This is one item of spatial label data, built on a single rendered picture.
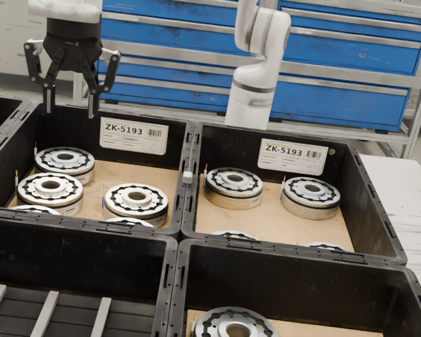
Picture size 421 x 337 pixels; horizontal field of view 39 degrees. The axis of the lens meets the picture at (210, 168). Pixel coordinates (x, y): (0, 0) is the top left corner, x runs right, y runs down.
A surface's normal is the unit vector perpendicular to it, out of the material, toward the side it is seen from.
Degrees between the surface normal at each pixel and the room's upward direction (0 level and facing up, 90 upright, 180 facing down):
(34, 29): 90
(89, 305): 0
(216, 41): 90
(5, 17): 90
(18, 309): 0
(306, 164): 90
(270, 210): 0
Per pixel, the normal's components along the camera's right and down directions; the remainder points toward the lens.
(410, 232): 0.13, -0.89
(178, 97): 0.04, 0.44
